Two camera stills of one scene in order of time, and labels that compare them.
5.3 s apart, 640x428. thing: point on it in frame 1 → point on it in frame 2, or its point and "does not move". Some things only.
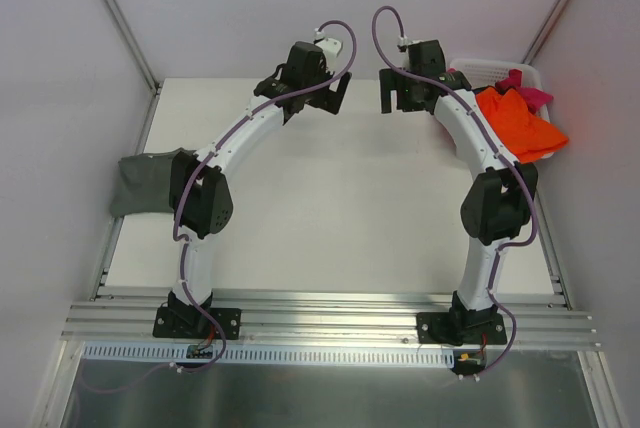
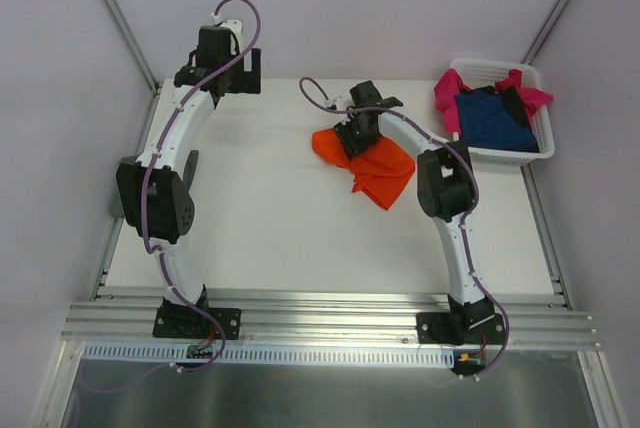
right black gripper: [395, 90] → [356, 136]
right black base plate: [461, 328] does not move
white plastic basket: [483, 74] does not move
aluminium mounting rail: [537, 319] does not move
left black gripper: [327, 95] → [248, 74]
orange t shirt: [526, 136] → [381, 174]
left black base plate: [188, 322] does not move
